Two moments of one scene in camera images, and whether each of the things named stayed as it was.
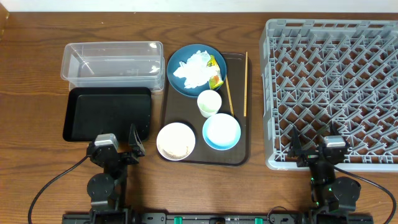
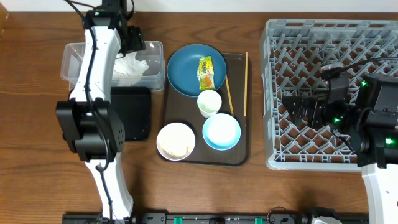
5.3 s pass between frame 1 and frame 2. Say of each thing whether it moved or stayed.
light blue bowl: stayed
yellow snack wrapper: moved
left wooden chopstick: stayed
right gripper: moved
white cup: stayed
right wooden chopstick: stayed
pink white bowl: stayed
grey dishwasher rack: stayed
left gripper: moved
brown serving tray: stayed
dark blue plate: stayed
